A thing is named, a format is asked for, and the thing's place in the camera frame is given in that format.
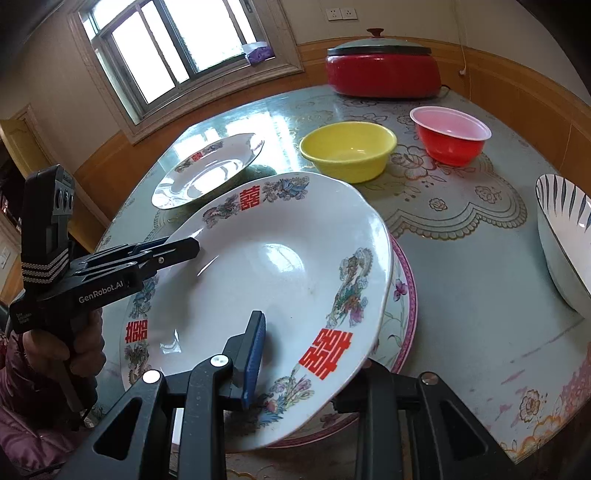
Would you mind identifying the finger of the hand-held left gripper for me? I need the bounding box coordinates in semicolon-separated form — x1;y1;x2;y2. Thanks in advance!
76;237;201;283
95;234;171;264

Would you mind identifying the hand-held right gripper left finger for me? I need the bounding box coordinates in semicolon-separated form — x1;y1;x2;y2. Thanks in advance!
58;310;269;480

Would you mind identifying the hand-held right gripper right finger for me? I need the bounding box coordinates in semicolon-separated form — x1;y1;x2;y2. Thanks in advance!
332;360;513;480

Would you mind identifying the small white floral plate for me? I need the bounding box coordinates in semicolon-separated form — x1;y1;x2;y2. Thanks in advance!
151;133;265;210

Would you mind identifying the pink-rimmed floral plate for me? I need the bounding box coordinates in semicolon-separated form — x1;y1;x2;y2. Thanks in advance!
265;234;419;449

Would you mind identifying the yellow plastic bowl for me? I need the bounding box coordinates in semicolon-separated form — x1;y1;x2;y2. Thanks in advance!
299;122;398;184

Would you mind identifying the red plastic bowl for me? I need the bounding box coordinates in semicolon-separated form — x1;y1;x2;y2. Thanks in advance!
409;106;491;167

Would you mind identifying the person's left hand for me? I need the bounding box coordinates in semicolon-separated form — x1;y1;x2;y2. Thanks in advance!
23;307;107;409

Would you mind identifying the blue floral tablecloth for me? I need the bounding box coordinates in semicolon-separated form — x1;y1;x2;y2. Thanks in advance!
95;85;591;480

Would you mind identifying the purple cloth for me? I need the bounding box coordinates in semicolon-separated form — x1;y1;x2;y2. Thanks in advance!
242;41;274;65

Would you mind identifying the red electric cooking pot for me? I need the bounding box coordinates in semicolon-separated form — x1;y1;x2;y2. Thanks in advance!
325;46;443;99

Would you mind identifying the grey pot lid red knob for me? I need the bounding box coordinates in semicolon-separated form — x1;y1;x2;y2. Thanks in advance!
327;28;432;57

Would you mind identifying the wooden door frame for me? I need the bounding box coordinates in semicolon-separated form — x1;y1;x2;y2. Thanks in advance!
0;104;49;222

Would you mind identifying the window with white frame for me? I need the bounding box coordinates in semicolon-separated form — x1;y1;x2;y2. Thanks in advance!
69;0;305;144

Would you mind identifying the white power cable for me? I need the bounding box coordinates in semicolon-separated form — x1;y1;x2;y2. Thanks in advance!
458;0;470;77

